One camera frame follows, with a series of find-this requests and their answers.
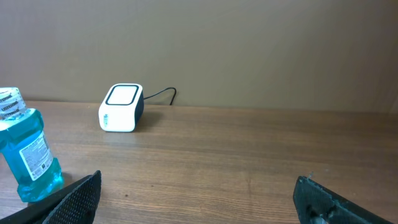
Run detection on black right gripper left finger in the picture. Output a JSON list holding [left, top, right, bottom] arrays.
[[1, 170, 101, 224]]

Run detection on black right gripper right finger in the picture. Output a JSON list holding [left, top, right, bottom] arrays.
[[293, 176, 391, 224]]

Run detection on blue mouthwash bottle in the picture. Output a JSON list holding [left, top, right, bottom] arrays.
[[1, 87, 64, 203]]

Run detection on white barcode scanner box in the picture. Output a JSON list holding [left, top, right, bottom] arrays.
[[98, 83, 144, 133]]

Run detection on black scanner cable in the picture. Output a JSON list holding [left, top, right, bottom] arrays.
[[143, 86, 177, 106]]

